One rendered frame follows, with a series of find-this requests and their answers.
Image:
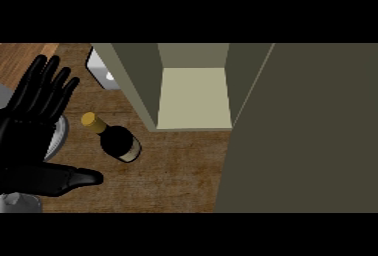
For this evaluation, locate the grey round metal object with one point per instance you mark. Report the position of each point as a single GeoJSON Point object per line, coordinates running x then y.
{"type": "Point", "coordinates": [57, 136]}

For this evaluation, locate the white appliance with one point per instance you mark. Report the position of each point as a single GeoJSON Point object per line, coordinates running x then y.
{"type": "Point", "coordinates": [101, 71]}

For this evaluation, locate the olive open cabinet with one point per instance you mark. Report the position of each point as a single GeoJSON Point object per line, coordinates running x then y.
{"type": "Point", "coordinates": [193, 96]}

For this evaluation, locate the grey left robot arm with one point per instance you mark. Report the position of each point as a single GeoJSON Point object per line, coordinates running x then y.
{"type": "Point", "coordinates": [20, 202]}

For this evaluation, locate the olive cabinet door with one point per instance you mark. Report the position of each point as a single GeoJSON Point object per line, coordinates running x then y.
{"type": "Point", "coordinates": [301, 133]}

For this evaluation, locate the dark wine bottle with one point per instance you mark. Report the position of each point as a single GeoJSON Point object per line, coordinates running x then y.
{"type": "Point", "coordinates": [119, 141]}

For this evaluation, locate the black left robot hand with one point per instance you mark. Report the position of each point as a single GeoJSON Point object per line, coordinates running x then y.
{"type": "Point", "coordinates": [30, 146]}

